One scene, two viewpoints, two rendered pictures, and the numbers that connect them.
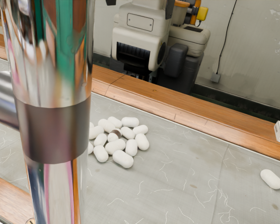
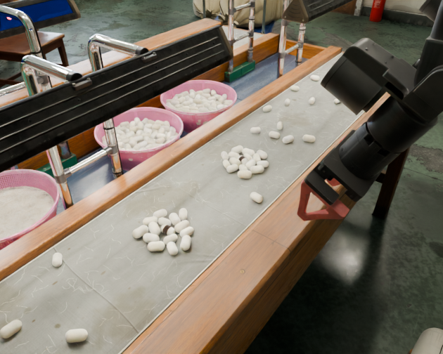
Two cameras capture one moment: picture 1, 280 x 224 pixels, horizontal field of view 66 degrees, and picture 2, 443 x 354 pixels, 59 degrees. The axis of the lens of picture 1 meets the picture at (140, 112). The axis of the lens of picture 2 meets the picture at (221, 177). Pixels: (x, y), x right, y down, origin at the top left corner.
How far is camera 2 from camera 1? 0.89 m
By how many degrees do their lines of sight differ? 85
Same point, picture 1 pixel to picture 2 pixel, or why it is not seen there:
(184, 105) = (204, 293)
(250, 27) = not seen: outside the picture
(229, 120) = (165, 338)
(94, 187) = (126, 220)
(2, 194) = (126, 182)
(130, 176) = (127, 237)
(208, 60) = not seen: outside the picture
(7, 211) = (116, 185)
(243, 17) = not seen: outside the picture
